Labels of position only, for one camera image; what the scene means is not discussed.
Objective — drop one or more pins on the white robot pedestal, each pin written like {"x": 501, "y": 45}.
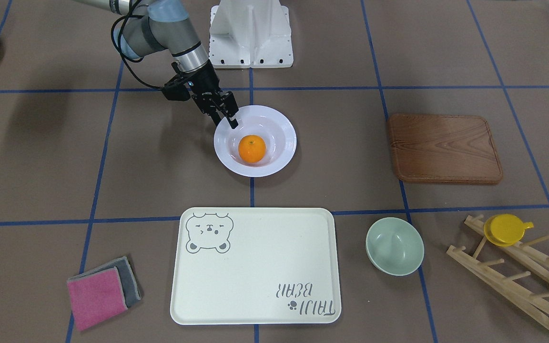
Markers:
{"x": 250, "y": 34}

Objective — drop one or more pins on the white ribbed plate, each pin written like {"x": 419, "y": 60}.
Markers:
{"x": 271, "y": 125}

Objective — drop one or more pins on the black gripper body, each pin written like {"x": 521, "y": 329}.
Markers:
{"x": 203, "y": 87}

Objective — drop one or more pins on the green bowl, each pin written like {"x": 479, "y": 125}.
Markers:
{"x": 394, "y": 246}

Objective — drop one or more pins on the orange fruit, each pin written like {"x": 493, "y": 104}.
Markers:
{"x": 252, "y": 148}

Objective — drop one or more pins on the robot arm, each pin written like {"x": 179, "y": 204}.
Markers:
{"x": 148, "y": 26}

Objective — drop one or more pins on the pink cloth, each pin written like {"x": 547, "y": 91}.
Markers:
{"x": 96, "y": 298}

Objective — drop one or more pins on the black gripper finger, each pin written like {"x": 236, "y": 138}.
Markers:
{"x": 229, "y": 108}
{"x": 216, "y": 115}

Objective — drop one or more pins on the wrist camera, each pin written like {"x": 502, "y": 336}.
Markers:
{"x": 176, "y": 88}

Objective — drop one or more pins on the yellow mug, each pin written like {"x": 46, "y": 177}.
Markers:
{"x": 505, "y": 229}

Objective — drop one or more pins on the grey cloth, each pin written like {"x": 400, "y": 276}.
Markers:
{"x": 130, "y": 288}

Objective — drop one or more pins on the wooden cutting board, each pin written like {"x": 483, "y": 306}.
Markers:
{"x": 443, "y": 149}

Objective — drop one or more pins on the wooden dish rack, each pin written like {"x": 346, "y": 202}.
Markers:
{"x": 527, "y": 290}

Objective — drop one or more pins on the cream bear tray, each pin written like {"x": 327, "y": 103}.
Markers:
{"x": 238, "y": 266}

